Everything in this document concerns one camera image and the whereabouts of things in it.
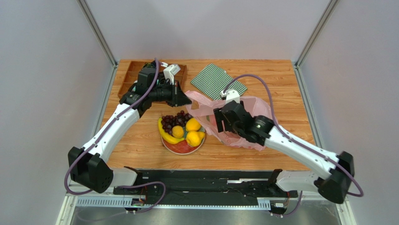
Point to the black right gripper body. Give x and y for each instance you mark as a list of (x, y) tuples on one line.
[(222, 118)]

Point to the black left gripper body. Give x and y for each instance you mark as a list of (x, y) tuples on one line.
[(172, 93)]

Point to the pink plastic bag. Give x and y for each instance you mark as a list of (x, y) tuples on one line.
[(202, 109)]

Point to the yellow pear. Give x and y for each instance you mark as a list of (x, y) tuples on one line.
[(195, 138)]

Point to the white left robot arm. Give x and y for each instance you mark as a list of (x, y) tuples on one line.
[(88, 164)]

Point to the purple grape bunch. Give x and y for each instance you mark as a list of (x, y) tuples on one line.
[(168, 122)]

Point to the yellow lemon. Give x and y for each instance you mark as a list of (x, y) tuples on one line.
[(192, 125)]

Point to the small orange fruit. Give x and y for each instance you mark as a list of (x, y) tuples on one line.
[(178, 132)]

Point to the green striped cloth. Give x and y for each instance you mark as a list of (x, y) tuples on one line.
[(211, 80)]

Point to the yellow banana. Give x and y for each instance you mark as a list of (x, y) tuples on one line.
[(168, 138)]

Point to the wooden compartment tray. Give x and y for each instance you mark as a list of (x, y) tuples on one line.
[(135, 66)]

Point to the patterned fruit plate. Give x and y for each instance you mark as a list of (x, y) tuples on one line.
[(182, 148)]

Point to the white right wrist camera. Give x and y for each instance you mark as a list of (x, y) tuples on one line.
[(230, 95)]

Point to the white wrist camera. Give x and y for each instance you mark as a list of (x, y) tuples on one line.
[(230, 95), (169, 73)]

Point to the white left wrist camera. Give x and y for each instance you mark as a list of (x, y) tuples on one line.
[(169, 73)]

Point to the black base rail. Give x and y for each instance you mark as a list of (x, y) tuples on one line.
[(206, 187)]

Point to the aluminium frame post left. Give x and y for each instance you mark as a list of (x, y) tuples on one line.
[(97, 31)]

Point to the aluminium frame post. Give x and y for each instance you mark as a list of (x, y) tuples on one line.
[(97, 31), (332, 4)]

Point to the aluminium frame post right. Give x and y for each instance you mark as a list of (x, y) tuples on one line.
[(332, 4)]

